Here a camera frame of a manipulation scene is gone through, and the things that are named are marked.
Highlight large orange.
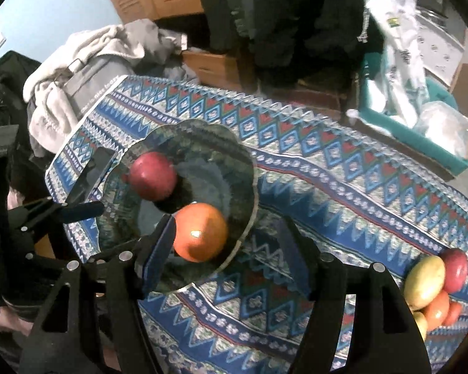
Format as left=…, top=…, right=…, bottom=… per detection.
left=172, top=203, right=229, bottom=263

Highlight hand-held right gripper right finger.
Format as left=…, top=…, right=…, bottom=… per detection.
left=275, top=216, right=431, bottom=374

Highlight small orange tangerine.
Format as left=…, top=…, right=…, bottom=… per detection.
left=442, top=301, right=464, bottom=326

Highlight small yellow apple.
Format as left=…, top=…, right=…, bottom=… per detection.
left=412, top=311, right=429, bottom=341

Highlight white towel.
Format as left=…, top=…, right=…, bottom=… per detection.
left=23, top=19, right=160, bottom=152

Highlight orange-red apple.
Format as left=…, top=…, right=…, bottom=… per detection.
left=423, top=290, right=451, bottom=332

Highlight blue patterned tablecloth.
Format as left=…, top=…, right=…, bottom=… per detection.
left=45, top=74, right=468, bottom=374

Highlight teal box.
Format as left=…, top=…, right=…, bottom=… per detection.
left=347, top=52, right=468, bottom=176

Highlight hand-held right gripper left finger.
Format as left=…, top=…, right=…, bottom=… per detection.
left=19, top=214, right=178, bottom=374

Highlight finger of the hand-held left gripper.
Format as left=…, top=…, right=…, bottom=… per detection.
left=64, top=147, right=118, bottom=205
left=8, top=198, right=106, bottom=239

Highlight white lattice basket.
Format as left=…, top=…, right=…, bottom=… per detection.
left=417, top=8, right=466, bottom=86

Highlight person's left hand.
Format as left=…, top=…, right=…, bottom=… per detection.
left=0, top=312, right=32, bottom=338

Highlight brown cardboard box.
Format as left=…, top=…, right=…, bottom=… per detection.
left=181, top=49, right=258, bottom=90

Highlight black bag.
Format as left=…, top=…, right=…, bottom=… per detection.
left=0, top=50, right=43, bottom=133

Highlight white printed bag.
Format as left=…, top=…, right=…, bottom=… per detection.
left=349, top=0, right=431, bottom=127

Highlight scalloped glass plate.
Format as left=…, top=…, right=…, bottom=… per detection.
left=97, top=120, right=260, bottom=293

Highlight red apple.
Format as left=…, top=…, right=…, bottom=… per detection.
left=439, top=248, right=468, bottom=295
left=128, top=152, right=179, bottom=202

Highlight yellow-green apple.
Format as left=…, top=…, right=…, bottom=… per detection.
left=403, top=255, right=447, bottom=312

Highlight clear plastic bag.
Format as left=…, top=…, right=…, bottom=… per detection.
left=413, top=101, right=468, bottom=160

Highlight dark hanging clothes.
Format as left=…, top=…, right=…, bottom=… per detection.
left=201, top=0, right=371, bottom=90

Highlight grey cloth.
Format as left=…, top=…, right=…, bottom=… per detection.
left=123, top=19, right=197, bottom=84

